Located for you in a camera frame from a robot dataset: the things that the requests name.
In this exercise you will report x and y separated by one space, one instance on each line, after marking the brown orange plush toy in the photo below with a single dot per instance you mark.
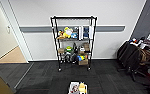
60 34

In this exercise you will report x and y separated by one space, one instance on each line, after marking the small white printed box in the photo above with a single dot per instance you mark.
81 50

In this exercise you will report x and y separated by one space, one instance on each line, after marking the slim white box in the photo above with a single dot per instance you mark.
82 32

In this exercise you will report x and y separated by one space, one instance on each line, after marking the pale basket with dark spots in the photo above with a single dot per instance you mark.
86 87

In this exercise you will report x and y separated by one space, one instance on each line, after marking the white box with black edge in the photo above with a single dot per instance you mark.
79 32

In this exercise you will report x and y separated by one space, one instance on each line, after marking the small blue plush toy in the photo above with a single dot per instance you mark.
74 35

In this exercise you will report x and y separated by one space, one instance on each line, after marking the black upright bag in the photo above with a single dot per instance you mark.
74 49

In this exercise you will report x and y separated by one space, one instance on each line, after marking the dark blue bag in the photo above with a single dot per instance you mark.
86 32

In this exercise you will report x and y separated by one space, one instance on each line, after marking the white door frame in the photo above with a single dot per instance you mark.
18 33

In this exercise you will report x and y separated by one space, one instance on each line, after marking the long grey wall band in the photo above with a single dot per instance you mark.
37 29

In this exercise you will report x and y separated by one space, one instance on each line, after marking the fashion magazine with face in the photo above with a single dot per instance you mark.
74 88

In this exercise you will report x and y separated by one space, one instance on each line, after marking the green round toy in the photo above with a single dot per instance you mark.
68 49

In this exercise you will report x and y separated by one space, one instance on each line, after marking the yellow white plush duck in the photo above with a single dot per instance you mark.
67 32

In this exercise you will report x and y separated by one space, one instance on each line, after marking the tall wide white box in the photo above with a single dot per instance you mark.
91 32

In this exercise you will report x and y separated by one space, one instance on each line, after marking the blue yellow toy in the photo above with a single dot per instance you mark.
80 58

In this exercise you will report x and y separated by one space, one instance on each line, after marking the tall brown cardboard box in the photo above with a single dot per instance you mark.
86 47

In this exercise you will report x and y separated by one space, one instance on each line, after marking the low brown cardboard box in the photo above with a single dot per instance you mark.
83 62

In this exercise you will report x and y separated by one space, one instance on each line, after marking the small flat cardboard box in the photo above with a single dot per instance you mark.
61 50

